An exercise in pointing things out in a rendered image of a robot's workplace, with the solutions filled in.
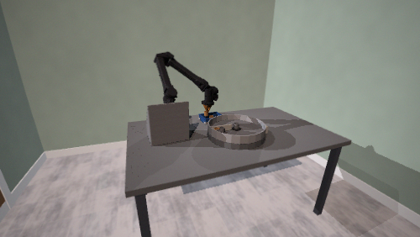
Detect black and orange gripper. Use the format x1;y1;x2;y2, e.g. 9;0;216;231
202;95;214;113

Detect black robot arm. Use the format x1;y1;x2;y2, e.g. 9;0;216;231
154;51;218;103

